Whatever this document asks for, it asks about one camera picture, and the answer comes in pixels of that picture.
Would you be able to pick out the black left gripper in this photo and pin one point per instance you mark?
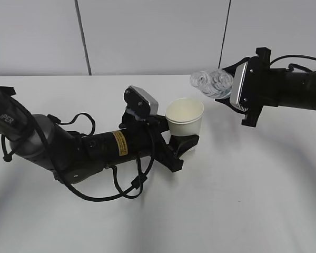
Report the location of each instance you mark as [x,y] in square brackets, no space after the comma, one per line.
[139,139]

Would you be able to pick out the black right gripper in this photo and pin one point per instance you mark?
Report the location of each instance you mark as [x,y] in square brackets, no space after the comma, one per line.
[260,85]

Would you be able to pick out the clear water bottle green label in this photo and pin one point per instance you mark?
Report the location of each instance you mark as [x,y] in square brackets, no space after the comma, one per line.
[215,84]

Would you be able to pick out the white paper cup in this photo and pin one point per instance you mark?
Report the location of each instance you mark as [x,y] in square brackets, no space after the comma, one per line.
[184,117]

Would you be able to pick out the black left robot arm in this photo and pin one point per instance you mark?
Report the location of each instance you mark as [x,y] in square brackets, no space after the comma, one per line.
[77,156]

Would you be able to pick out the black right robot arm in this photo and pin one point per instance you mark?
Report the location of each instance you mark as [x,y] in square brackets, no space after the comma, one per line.
[297,88]

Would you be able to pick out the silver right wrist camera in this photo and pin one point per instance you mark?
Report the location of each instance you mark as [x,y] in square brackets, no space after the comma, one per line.
[237,86]

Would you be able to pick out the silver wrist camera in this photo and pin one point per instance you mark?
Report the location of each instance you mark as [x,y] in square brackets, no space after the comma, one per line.
[140,103]
[237,86]

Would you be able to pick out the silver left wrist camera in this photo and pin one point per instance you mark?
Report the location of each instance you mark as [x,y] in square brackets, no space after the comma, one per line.
[140,103]

